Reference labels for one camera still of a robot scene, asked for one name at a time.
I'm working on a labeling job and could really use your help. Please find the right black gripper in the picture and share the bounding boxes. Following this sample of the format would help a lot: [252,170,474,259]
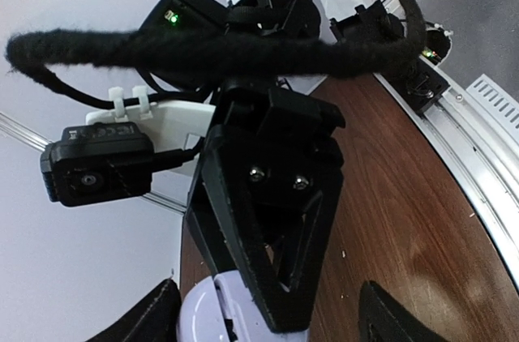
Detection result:
[187,77,345,333]

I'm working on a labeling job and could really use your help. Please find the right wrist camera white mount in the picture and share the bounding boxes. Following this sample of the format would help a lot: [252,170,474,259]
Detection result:
[40,86,215,207]

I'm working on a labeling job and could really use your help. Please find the front aluminium rail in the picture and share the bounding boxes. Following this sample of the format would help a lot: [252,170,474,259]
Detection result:
[377,75,518,282]

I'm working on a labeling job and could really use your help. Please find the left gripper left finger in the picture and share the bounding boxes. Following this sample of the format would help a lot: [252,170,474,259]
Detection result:
[88,278,181,342]

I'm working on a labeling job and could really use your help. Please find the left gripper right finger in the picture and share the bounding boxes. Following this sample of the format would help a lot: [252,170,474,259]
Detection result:
[359,280,445,342]

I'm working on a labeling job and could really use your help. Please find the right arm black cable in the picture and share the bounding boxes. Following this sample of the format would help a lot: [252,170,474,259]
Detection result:
[3,0,429,110]

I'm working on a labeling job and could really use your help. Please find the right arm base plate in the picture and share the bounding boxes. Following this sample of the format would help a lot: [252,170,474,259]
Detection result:
[393,21,453,114]

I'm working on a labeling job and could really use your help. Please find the round lilac earbud case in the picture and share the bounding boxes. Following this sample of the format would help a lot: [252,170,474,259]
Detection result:
[176,271,309,342]

